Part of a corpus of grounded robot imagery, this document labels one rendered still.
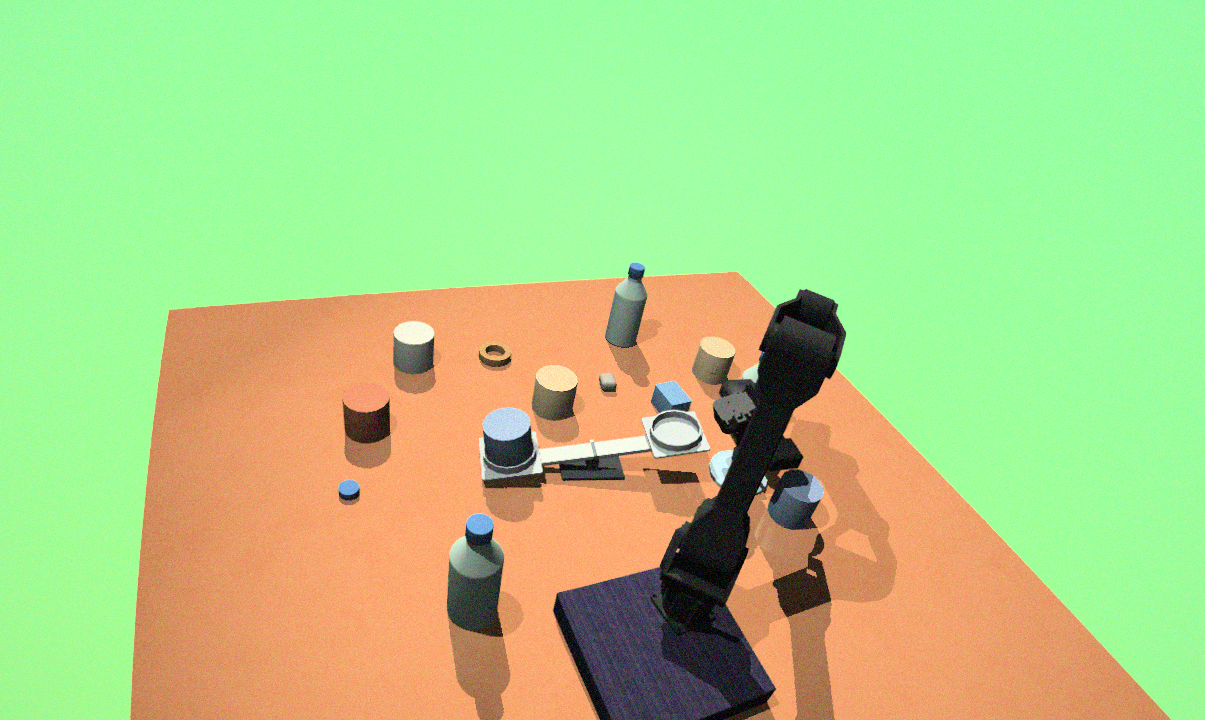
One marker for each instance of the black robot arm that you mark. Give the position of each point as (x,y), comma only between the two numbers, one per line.
(802,346)

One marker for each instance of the white balance beam with square pans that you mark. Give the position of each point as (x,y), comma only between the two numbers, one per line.
(669,433)

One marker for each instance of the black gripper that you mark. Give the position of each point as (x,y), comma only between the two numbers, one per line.
(787,455)

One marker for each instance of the tan ring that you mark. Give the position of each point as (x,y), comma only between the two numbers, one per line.
(494,361)

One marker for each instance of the beige cylinder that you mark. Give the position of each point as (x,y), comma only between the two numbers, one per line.
(713,360)
(554,392)

